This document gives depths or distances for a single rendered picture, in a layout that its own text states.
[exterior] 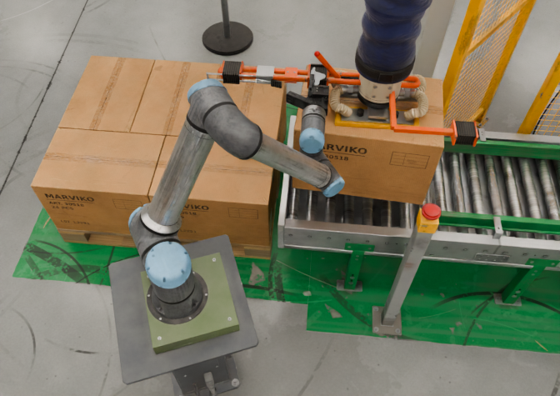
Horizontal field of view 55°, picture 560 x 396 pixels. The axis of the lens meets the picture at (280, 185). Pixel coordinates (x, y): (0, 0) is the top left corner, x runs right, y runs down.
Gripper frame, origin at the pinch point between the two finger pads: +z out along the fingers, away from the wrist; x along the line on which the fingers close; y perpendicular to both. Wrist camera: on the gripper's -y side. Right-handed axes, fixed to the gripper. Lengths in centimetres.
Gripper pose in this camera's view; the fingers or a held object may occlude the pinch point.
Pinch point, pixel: (312, 76)
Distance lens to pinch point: 220.3
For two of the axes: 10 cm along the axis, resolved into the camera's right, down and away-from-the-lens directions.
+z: 1.0, -8.0, 5.9
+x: 0.0, -6.0, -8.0
